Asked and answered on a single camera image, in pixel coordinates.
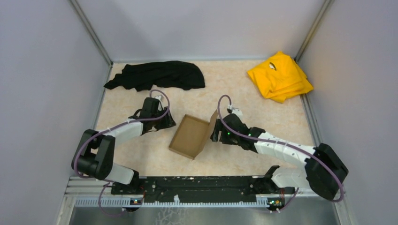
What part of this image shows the left aluminium corner post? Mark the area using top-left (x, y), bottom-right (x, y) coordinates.
top-left (69, 0), bottom-right (113, 67)

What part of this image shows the black cloth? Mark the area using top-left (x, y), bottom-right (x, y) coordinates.
top-left (104, 60), bottom-right (206, 92)

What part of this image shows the aluminium frame rail front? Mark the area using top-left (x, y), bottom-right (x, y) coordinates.
top-left (63, 175), bottom-right (346, 208)

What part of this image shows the brown cardboard paper box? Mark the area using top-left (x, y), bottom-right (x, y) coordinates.
top-left (168, 111), bottom-right (218, 159)

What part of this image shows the aluminium corner post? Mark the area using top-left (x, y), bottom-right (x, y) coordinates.
top-left (69, 0), bottom-right (113, 67)
top-left (294, 0), bottom-right (335, 63)

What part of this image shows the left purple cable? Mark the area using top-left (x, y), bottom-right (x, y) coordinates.
top-left (71, 89), bottom-right (171, 218)

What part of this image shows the purple cable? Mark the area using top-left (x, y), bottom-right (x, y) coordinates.
top-left (71, 89), bottom-right (171, 218)
top-left (217, 94), bottom-right (345, 214)

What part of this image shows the yellow folded cloth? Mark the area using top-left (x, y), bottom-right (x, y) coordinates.
top-left (247, 51), bottom-right (314, 103)

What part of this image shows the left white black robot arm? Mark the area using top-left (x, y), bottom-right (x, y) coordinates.
top-left (71, 95), bottom-right (176, 194)

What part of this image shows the right aluminium corner post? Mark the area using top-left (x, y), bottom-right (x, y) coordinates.
top-left (294, 0), bottom-right (335, 63)

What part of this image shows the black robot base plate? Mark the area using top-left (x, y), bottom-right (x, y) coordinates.
top-left (111, 176), bottom-right (294, 203)

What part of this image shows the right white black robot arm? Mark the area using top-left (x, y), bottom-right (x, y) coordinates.
top-left (210, 110), bottom-right (349, 201)

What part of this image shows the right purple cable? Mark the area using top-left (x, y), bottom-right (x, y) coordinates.
top-left (217, 94), bottom-right (345, 214)

